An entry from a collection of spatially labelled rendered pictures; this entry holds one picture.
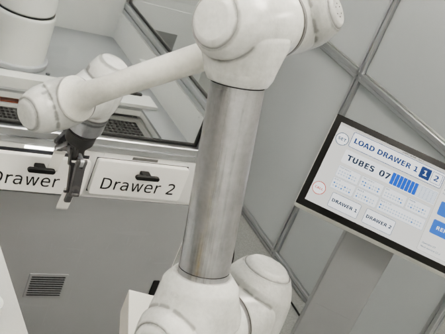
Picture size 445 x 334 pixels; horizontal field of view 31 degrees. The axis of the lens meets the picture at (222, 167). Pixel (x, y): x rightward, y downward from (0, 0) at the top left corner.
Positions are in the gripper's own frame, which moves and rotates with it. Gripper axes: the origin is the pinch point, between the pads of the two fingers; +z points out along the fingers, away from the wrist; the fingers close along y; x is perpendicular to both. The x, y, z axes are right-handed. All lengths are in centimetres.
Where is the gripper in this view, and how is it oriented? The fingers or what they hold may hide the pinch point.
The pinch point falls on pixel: (57, 185)
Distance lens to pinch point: 210.6
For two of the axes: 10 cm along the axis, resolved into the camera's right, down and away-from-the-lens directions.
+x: -8.5, -1.0, -5.3
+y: -3.2, -7.0, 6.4
